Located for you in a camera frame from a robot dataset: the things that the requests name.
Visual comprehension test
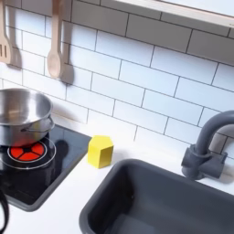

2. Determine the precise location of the wooden spoon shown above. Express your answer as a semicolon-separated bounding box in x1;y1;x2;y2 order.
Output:
47;0;65;80

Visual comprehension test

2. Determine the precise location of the thin black cable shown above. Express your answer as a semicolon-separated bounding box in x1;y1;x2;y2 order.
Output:
0;188;10;234

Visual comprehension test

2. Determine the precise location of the wooden slotted spatula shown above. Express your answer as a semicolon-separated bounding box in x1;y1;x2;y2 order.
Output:
0;0;14;65

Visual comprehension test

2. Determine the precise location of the yellow hexagonal block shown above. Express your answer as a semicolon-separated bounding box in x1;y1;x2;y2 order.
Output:
87;134;114;169

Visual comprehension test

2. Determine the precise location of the black toy stove top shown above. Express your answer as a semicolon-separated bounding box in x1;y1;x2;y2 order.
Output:
0;123;92;213

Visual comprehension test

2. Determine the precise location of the steel pot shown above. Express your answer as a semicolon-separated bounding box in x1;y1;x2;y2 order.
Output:
0;88;56;148

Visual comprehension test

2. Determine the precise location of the dark grey tap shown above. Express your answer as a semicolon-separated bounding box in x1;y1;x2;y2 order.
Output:
180;110;234;181

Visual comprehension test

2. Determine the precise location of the dark grey sink basin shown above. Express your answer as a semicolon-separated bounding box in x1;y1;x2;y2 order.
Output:
79;158;234;234

